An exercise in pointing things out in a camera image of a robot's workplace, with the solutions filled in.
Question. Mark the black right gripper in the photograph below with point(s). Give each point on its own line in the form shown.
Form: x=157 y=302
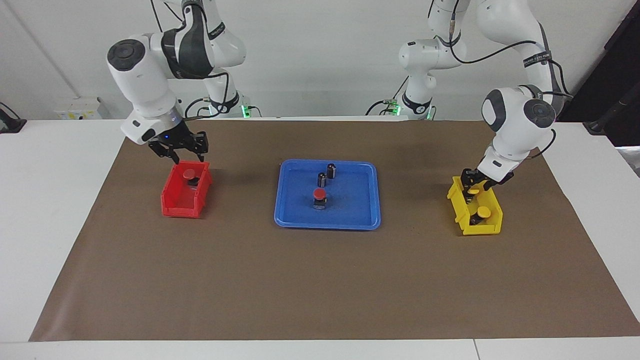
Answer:
x=175 y=140

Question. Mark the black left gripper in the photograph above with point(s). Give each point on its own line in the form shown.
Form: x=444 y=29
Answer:
x=477 y=177

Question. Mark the yellow push button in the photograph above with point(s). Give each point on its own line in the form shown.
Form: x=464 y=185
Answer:
x=473 y=191
x=483 y=212

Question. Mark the red push button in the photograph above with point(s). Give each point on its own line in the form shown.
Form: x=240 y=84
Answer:
x=189 y=174
x=319 y=194

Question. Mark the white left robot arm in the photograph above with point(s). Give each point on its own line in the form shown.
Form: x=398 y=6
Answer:
x=520 y=130

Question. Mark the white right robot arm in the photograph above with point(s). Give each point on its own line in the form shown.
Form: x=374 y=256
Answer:
x=140 y=75

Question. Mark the blue plastic tray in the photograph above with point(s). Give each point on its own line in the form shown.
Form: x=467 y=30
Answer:
x=350 y=205

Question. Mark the yellow plastic bin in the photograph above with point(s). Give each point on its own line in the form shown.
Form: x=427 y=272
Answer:
x=495 y=220

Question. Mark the red plastic bin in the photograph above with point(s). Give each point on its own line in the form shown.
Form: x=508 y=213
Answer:
x=175 y=202

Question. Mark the small black cylinder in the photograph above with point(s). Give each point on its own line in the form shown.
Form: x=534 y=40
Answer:
x=331 y=171
x=322 y=180

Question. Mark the black stand pole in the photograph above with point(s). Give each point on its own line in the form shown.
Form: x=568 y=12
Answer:
x=612 y=112

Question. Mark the brown paper mat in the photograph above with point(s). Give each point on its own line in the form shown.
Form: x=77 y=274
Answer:
x=320 y=285

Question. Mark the white wall socket box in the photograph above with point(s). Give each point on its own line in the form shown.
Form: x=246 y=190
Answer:
x=77 y=107

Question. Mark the black clamp mount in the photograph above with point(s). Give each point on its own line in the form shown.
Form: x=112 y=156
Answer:
x=10 y=124

